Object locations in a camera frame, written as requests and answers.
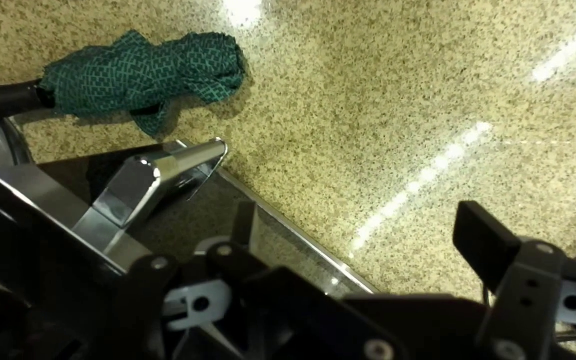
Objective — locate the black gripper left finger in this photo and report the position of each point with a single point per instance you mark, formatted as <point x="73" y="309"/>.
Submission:
<point x="263" y="313"/>

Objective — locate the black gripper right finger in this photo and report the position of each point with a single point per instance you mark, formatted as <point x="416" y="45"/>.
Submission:
<point x="532" y="285"/>

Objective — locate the black microwave oven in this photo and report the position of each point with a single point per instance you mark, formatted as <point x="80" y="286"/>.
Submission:
<point x="63" y="260"/>

